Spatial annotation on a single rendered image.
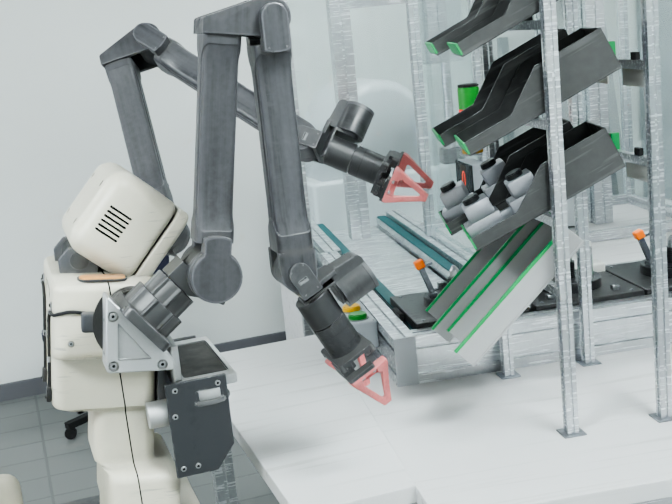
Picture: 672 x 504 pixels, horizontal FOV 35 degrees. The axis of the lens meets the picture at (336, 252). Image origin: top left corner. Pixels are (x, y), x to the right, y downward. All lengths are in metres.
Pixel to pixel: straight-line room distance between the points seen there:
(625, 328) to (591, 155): 0.58
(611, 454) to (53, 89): 3.75
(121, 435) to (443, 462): 0.53
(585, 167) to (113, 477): 0.92
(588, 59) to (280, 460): 0.84
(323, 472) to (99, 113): 3.51
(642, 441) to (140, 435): 0.83
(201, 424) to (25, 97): 3.47
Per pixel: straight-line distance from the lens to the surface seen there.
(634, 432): 1.89
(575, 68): 1.78
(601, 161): 1.81
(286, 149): 1.60
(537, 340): 2.22
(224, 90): 1.57
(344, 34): 3.26
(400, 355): 2.14
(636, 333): 2.30
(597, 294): 2.32
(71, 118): 5.10
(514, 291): 1.82
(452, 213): 1.98
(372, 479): 1.76
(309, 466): 1.83
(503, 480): 1.73
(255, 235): 5.31
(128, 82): 2.13
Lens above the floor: 1.58
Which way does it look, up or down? 12 degrees down
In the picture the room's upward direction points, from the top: 6 degrees counter-clockwise
